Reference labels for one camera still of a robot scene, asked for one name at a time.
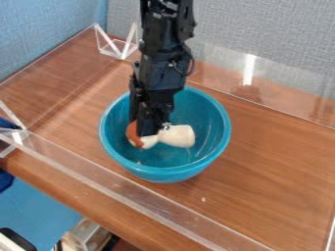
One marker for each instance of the clear acrylic left bracket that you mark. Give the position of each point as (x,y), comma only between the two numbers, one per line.
(12,130)

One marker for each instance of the clear acrylic back barrier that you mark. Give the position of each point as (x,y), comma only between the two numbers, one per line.
(287,89)

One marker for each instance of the clear acrylic front barrier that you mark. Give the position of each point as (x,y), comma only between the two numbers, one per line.
(82,181)

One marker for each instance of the blue ceramic bowl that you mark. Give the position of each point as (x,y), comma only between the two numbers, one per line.
(166,164)

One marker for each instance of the brown and white toy mushroom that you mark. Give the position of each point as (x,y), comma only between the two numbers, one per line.
(172,135)

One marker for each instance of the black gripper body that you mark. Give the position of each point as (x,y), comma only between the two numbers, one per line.
(159,75)

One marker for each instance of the clear box under table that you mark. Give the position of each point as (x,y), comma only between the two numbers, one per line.
(87,236)

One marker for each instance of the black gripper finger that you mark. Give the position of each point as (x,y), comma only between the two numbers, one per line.
(135,100)
(152,119)

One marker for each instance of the clear acrylic corner bracket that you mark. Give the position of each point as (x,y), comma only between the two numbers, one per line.
(115,47)

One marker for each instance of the blue cloth object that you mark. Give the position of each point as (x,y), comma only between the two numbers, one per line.
(6,177)

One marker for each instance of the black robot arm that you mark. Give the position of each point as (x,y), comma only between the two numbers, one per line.
(167,24)

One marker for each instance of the black object bottom left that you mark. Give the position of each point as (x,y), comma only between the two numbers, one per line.
(12,242)

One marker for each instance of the clear acrylic barrier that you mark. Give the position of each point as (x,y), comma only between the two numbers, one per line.
(82,181)
(287,89)

